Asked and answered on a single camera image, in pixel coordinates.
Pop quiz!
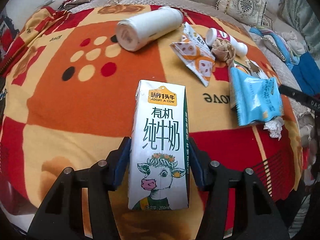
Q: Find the orange red patterned blanket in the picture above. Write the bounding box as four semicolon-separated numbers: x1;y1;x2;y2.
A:
0;4;304;240

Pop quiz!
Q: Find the small white pink-label bottle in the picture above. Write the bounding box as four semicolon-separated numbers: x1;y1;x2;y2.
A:
205;28;248;57

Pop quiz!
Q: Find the white medicine box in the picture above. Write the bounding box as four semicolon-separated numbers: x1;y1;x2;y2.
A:
228;60;268;79

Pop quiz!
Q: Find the embroidered cream cushion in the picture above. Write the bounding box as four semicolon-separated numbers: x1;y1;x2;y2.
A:
216;0;267;27

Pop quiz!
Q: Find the crumpled white tissue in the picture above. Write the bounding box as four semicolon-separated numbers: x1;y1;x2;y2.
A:
263;116;284;140

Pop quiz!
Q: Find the blue folded cloth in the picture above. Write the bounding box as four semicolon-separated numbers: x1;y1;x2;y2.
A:
292;52;320;96

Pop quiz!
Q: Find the blue snack bag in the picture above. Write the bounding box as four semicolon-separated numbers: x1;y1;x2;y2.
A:
229;67;284;126

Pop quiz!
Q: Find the white thermos bottle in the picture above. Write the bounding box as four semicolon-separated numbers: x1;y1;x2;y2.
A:
116;7;184;51

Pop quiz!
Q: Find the white milk carton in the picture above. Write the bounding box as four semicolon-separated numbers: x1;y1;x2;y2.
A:
128;80;190;211

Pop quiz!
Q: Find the orange white snack wrapper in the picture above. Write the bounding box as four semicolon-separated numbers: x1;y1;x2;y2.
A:
170;22;215;87

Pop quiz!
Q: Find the pile of clothes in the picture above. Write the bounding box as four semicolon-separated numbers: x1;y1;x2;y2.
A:
58;0;93;10

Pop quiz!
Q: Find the colorful striped blanket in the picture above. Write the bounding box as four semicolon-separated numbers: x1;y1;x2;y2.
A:
249;27;299;69

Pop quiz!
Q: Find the crumpled brown paper ball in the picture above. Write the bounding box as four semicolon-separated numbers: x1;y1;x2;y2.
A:
211;38;236;66

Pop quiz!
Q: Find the teal floral curtain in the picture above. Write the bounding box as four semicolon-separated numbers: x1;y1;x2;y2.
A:
278;0;319;39

